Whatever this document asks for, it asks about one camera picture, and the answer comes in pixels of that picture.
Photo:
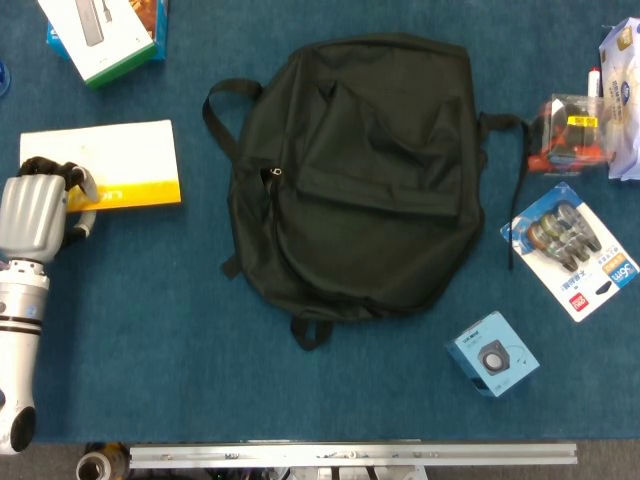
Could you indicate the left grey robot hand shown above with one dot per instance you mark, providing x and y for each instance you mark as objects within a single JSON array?
[{"x": 32, "y": 215}]

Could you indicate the white yellow Lexicon book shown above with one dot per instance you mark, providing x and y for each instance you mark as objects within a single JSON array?
[{"x": 130, "y": 160}]

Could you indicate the black fabric backpack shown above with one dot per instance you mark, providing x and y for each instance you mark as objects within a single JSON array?
[{"x": 375, "y": 225}]

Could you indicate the blue transparent round object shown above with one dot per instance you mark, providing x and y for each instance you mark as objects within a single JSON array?
[{"x": 3, "y": 77}]

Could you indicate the blue felt table cloth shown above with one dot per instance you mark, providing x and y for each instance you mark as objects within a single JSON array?
[{"x": 150, "y": 350}]

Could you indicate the white green adapter box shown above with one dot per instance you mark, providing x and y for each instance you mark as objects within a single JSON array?
[{"x": 110, "y": 45}]

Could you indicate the brown tape roll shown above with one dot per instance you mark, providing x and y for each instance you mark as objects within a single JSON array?
[{"x": 95, "y": 467}]

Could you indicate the light blue speaker box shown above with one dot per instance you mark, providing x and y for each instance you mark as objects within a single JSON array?
[{"x": 492, "y": 355}]

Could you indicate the clear box with orange item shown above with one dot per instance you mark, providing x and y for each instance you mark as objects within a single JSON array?
[{"x": 570, "y": 135}]

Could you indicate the correction tape blister pack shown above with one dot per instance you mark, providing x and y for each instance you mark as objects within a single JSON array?
[{"x": 575, "y": 255}]

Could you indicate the white stick with red cap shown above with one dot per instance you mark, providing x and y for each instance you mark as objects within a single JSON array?
[{"x": 594, "y": 82}]

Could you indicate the white blue plastic bag pack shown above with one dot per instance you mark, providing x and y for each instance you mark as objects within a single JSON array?
[{"x": 622, "y": 100}]

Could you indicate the aluminium profile rail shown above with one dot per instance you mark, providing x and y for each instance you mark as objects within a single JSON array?
[{"x": 350, "y": 455}]

